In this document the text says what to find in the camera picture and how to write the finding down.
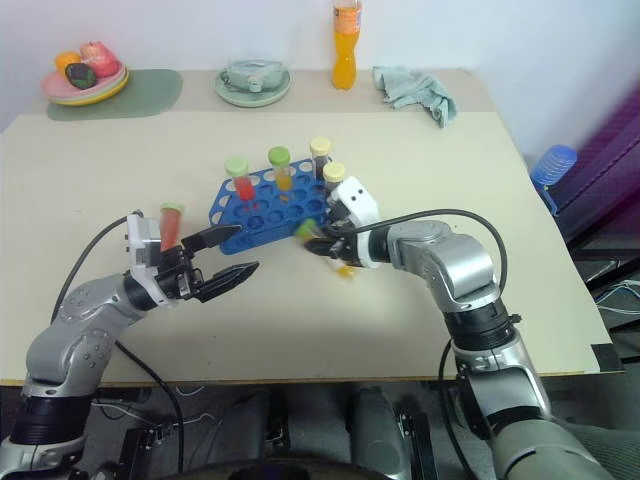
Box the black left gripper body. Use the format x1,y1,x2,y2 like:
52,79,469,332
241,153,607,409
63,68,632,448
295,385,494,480
154,243,206,302

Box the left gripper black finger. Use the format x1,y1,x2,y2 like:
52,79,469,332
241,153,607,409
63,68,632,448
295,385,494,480
180,224,244,254
195,260,261,305

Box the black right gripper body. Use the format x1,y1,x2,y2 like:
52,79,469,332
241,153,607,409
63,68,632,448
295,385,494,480
324,199,362,267

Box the orange test tube green cap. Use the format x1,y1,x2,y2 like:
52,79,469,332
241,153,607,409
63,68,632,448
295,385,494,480
293,218,357,279
266,146,294,193

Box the red test tube green cap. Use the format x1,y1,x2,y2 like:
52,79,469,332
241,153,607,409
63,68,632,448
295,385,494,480
158,201,188,252
224,156,258,202

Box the dark test tube yellow cap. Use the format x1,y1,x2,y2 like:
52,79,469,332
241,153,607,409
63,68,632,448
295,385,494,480
308,137,333,181
321,161,347,195

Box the blue test tube rack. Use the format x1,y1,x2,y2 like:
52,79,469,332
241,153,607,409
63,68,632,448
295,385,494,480
206,158,352,256

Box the pale green plate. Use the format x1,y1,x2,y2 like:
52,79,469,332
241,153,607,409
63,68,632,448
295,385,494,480
214,66,293,108

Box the green placemat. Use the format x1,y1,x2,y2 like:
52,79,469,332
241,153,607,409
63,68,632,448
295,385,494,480
46,68,184,122

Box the teal crumpled cloth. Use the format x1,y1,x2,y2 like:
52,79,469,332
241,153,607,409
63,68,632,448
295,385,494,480
371,65,459,129

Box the pale green cup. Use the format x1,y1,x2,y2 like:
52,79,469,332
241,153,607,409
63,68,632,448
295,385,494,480
218,54,290,93

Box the orange soda bottle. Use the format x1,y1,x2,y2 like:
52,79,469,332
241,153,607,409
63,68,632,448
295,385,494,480
330,0,364,92

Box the grey rounded robot leg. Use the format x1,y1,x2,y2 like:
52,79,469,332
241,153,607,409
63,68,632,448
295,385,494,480
348,384,432,476

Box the stack of pastel plates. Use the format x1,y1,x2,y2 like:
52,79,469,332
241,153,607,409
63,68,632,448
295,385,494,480
40,63,131,107

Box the dark avocado toy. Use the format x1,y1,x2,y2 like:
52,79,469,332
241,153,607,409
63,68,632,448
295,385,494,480
64,61,98,91

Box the pink red fruit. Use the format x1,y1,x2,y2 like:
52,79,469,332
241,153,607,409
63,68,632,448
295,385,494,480
79,40,120,79

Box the blue plastic water jug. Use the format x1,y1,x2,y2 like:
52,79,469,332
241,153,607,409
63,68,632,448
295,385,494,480
529,144,579,217

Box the orange fruit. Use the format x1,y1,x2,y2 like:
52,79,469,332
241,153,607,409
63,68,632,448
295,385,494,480
54,50,83,77

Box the purple curtain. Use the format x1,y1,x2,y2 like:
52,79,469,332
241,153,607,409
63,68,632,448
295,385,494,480
548,92,640,246

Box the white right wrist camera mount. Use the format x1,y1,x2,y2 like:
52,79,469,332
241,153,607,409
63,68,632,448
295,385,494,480
326,175,380,272

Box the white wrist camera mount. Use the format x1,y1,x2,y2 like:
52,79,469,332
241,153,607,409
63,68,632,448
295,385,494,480
124,211,174,307
326,175,380,272

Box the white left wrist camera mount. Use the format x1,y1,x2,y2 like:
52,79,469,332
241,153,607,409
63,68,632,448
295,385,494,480
124,211,174,307

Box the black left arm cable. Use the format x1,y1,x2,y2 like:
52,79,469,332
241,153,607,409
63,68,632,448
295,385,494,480
51,214,185,474

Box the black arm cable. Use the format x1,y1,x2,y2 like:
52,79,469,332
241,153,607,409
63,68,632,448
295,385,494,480
353,209,510,302
51,214,185,474

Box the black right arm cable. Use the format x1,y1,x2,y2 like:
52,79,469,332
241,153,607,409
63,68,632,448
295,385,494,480
353,209,510,302

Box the white loose wires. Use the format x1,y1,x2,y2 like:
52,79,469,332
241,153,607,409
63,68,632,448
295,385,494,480
593,279,640,314

